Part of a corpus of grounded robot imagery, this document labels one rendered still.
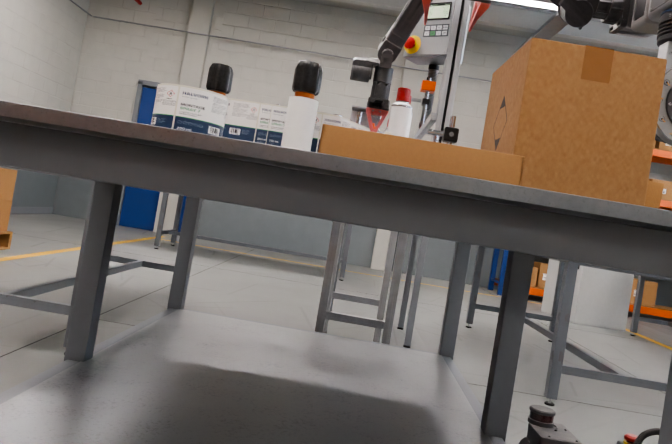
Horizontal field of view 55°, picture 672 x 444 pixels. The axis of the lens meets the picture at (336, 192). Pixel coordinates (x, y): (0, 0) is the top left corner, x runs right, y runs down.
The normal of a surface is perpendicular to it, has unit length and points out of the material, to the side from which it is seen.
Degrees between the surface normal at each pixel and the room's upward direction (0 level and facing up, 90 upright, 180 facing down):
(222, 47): 90
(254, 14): 90
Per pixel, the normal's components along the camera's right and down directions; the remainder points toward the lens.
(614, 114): -0.01, -0.03
